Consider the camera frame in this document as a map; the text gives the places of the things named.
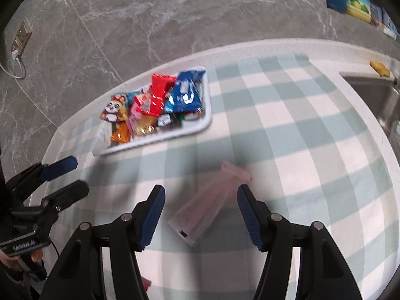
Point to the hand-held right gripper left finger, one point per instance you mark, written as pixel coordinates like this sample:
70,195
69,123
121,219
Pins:
153,217

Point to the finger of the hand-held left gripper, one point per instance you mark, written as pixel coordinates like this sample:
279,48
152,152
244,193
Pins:
70,192
59,167

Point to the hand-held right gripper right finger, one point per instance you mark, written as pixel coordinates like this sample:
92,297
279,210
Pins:
250,220

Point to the pink snack packet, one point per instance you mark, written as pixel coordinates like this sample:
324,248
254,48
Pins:
206,206

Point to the orange snack packet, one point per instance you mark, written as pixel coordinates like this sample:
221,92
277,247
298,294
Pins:
121,132

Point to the panda print snack packet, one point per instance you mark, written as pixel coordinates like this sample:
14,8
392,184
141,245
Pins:
114,107

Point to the white plastic tray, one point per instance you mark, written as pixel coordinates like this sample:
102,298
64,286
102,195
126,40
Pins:
190,125

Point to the light blue snack packet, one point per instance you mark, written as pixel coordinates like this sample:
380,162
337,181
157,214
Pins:
134,94

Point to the red white fruit-print packet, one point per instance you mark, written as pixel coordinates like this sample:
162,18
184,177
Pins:
143,101

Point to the large red snack packet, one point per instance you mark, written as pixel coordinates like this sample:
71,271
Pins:
161,92

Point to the blue cake packet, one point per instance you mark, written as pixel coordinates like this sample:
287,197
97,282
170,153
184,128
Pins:
184,92

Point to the person's left hand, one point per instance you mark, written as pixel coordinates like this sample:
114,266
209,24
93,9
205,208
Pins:
29,261

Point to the black snack packet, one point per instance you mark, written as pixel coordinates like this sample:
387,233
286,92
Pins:
168,121

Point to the green white checkered tablecloth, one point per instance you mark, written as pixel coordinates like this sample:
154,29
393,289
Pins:
297,125

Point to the steel sink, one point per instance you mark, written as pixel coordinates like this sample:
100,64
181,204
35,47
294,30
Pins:
372,103

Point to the yellow sponge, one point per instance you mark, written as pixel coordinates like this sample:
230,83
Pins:
379,68

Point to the light blue white package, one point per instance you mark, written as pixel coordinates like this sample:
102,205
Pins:
384,22

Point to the gold wall socket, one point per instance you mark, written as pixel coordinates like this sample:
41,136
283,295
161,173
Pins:
21,39

